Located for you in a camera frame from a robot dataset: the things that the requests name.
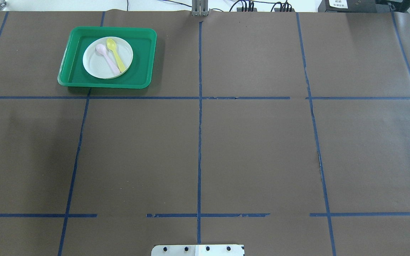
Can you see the yellow plastic spoon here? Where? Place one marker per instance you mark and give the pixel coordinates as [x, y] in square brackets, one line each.
[112, 46]

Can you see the green plastic tray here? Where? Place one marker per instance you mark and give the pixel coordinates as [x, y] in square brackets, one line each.
[139, 75]

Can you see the metal base plate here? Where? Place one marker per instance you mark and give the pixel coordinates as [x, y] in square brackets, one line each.
[199, 250]

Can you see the aluminium frame post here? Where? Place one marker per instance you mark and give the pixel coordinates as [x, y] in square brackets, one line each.
[200, 8]

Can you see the black desktop box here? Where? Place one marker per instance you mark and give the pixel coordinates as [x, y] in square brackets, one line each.
[353, 6]

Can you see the pink plastic spoon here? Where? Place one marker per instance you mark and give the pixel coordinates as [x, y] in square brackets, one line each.
[102, 50]

